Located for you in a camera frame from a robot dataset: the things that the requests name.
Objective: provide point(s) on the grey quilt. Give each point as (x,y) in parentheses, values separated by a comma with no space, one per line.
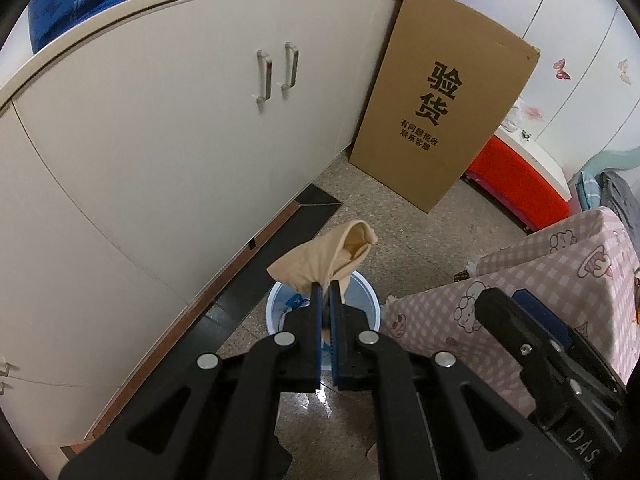
(620,200)

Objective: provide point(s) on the cream low cabinet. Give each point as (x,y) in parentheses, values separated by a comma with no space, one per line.
(150,160)

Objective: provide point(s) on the blue shopping bag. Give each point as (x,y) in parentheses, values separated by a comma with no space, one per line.
(75,5)

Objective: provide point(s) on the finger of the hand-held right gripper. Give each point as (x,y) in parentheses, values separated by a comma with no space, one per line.
(542,317)
(510,330)

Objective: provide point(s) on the pink checked tablecloth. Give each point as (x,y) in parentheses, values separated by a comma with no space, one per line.
(550,270)

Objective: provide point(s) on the blue striped pillow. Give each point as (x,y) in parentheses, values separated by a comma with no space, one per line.
(586,190)

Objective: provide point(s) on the white plastic bag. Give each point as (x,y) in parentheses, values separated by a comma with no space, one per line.
(512,117)

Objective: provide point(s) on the person's dark trouser leg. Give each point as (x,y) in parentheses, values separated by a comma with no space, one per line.
(282,460)

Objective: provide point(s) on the tall cardboard box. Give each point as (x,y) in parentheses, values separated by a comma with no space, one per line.
(400,35)

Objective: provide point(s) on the red storage bench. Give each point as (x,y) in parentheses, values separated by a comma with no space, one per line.
(520,180)

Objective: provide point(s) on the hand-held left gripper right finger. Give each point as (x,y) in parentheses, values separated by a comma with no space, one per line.
(336,330)

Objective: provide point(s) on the light blue plastic bin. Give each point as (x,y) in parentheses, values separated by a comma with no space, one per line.
(362,300)

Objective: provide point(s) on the beige cloth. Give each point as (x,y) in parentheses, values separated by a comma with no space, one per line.
(310,260)

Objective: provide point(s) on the white wardrobe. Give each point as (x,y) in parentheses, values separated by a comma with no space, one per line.
(575,35)

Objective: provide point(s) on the pale butterfly sticker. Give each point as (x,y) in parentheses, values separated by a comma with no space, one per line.
(625,71)

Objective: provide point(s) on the teal bunk bed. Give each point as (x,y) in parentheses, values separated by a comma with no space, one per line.
(615,160)

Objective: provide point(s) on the pink butterfly sticker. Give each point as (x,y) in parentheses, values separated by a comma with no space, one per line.
(561,68)

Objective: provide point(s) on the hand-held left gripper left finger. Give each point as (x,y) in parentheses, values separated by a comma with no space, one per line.
(315,330)

